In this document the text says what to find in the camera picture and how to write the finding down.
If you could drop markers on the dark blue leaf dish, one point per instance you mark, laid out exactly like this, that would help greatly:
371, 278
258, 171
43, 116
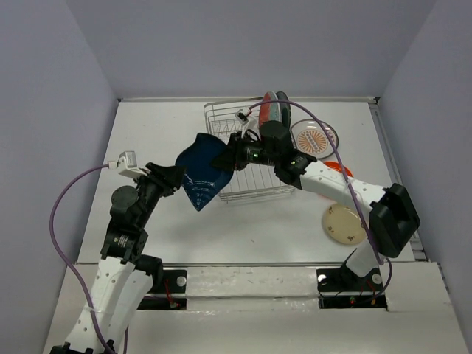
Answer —
202, 182

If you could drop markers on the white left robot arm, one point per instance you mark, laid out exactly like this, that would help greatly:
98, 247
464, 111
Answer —
124, 274

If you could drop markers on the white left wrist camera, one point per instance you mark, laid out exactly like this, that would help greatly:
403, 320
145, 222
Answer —
126, 165

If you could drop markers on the red and teal floral plate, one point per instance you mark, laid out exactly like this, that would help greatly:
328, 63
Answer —
270, 110

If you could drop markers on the stainless wire dish rack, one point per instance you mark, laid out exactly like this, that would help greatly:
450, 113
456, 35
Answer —
255, 181

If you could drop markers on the cream floral small plate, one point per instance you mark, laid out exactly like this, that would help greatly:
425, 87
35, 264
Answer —
343, 225

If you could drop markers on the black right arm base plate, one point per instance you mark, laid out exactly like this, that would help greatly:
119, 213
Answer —
336, 294

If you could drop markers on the white plate with orange sunburst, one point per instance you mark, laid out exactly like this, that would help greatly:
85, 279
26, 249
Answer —
308, 137

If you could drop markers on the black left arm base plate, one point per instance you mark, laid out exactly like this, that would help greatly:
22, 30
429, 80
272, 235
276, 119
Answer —
169, 294

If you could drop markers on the orange round plate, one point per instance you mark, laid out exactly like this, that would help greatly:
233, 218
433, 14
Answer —
336, 166

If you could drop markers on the teal round plate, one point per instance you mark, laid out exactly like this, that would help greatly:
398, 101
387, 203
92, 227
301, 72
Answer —
285, 108

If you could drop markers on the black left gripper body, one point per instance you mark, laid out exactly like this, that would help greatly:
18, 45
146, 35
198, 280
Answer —
150, 189

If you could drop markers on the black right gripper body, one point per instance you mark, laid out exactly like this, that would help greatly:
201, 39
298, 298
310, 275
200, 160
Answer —
248, 150

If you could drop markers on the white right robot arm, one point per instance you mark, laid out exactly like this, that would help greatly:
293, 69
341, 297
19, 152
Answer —
387, 213

